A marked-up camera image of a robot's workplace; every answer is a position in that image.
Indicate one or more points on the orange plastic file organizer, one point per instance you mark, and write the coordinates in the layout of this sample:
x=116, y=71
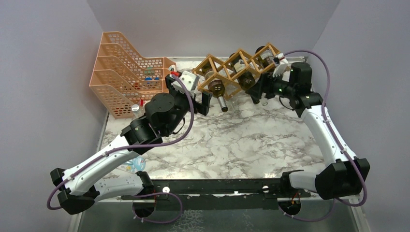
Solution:
x=122, y=77

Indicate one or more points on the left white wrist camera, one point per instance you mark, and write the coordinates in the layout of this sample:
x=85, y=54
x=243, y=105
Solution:
x=187, y=79

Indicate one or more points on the plastic water bottle blue label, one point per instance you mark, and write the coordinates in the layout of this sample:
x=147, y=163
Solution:
x=133, y=165

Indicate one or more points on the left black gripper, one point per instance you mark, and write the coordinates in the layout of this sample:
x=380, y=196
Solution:
x=202, y=108

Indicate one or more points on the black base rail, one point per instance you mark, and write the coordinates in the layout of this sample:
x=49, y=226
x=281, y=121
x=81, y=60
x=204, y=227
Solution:
x=216, y=194

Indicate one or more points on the green wine bottle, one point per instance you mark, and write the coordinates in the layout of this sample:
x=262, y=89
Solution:
x=266, y=58
x=216, y=86
x=246, y=79

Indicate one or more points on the wooden wine rack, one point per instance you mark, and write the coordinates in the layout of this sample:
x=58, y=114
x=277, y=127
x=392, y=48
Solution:
x=224, y=71

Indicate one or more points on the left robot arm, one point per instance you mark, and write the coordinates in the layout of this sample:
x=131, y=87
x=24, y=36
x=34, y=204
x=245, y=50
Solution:
x=167, y=120

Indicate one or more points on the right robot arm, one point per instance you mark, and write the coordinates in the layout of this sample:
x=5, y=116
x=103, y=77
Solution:
x=345, y=173

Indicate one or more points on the green wine bottle back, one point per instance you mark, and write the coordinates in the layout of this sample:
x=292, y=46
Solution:
x=246, y=79

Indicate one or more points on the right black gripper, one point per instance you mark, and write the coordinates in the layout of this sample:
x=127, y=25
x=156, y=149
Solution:
x=266, y=82

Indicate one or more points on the small clear bottle silver cap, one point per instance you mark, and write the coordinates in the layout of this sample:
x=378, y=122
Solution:
x=137, y=111

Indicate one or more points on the green wine bottle front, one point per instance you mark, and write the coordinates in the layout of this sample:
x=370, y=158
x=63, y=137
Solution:
x=266, y=58

